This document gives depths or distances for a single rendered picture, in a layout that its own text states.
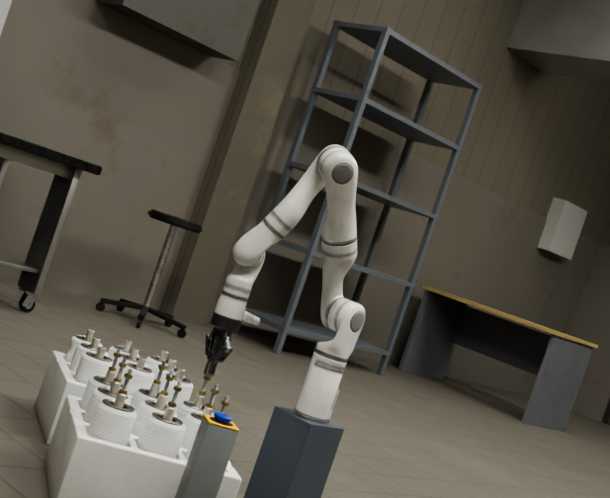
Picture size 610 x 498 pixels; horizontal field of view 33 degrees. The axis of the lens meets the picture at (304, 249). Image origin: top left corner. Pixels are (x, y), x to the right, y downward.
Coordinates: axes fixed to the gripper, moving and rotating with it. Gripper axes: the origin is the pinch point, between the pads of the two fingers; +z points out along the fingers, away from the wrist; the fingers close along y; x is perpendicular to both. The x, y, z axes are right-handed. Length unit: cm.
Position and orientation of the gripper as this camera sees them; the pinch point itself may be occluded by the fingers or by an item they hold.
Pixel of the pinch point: (210, 368)
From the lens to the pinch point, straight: 269.6
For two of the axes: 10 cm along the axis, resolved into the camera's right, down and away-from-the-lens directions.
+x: 8.3, 2.7, 4.9
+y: 4.6, 1.7, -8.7
